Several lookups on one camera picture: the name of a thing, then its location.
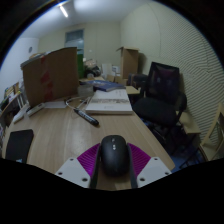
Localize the light wooden chair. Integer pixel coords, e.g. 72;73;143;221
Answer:
199;101;224;163

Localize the frosted door window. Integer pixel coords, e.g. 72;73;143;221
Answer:
64;28;85;54

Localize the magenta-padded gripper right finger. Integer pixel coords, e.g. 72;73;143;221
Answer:
125;142;173;189

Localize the black mouse pad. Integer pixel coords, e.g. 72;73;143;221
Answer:
4;129;35;164

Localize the slim white remote control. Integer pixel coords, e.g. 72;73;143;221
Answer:
12;103;30;124

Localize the black marker pen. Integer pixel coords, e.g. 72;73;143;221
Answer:
73;107;100;127

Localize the black office chair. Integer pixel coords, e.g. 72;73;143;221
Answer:
132;61;188;138

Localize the white book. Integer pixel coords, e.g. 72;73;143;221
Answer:
84;89;134;116

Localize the large red-taped cardboard box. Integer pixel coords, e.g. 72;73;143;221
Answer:
21;46;80;108

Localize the shelf unit with books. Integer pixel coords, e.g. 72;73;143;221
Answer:
0;81;26;134

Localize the blue book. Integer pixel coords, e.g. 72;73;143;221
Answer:
87;79;127;93

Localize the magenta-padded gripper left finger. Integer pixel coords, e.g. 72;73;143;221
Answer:
54;142;102;190

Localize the tall open cardboard box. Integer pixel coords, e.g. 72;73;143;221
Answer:
116;46;140;80

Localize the ceiling light tube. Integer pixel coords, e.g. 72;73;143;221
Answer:
58;3;70;18

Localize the small wooden side table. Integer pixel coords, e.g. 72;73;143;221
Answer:
179;111;202;135

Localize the black computer mouse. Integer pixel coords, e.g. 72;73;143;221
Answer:
99;134;130;178

